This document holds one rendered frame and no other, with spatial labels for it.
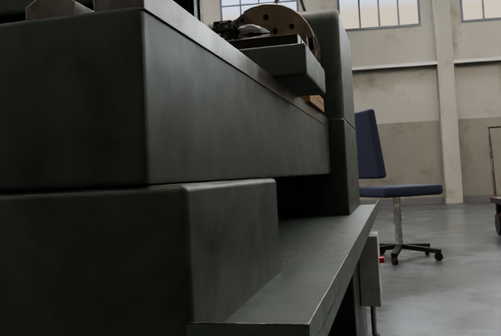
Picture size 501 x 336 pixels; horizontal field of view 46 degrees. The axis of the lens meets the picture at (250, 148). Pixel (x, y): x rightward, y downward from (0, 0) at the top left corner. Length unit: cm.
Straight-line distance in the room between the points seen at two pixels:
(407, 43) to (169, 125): 1160
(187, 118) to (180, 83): 4
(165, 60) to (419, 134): 1138
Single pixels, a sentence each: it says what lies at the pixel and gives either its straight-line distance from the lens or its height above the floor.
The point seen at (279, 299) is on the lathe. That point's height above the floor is 54.
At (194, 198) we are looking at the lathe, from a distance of 53.
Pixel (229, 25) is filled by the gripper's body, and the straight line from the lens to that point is 172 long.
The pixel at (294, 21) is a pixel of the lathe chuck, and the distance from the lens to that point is 191.
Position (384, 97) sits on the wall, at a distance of 1189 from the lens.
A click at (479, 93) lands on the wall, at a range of 1223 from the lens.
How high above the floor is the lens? 68
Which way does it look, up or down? 3 degrees up
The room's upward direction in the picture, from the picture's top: 3 degrees counter-clockwise
